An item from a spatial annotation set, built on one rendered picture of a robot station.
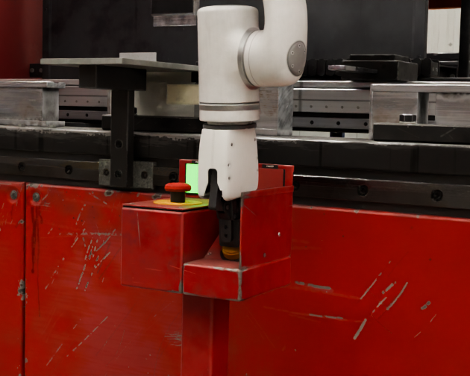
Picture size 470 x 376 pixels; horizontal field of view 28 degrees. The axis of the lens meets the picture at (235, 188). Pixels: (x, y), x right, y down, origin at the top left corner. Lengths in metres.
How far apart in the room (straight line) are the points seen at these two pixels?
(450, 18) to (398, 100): 4.45
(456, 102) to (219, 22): 0.48
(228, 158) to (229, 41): 0.16
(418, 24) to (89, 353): 1.01
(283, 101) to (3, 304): 0.71
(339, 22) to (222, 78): 1.00
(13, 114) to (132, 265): 0.79
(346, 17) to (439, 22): 3.82
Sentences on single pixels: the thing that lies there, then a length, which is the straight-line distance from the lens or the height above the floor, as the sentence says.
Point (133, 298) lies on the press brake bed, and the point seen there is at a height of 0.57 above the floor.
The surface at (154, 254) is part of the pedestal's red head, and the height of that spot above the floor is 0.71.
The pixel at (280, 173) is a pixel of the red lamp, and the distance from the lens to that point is 1.39.
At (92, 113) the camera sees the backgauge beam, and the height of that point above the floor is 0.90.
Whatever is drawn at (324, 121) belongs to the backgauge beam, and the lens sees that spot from 1.94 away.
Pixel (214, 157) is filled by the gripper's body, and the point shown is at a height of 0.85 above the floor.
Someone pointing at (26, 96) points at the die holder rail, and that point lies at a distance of 2.05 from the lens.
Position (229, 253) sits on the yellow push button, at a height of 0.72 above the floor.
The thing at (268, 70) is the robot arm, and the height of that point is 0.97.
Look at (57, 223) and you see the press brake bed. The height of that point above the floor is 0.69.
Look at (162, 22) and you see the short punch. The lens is 1.87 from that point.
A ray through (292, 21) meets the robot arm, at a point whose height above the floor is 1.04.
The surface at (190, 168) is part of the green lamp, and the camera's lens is 1.47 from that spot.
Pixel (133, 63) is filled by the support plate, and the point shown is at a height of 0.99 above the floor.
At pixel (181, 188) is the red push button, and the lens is 1.37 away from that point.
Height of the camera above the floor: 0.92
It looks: 5 degrees down
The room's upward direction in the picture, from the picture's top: 2 degrees clockwise
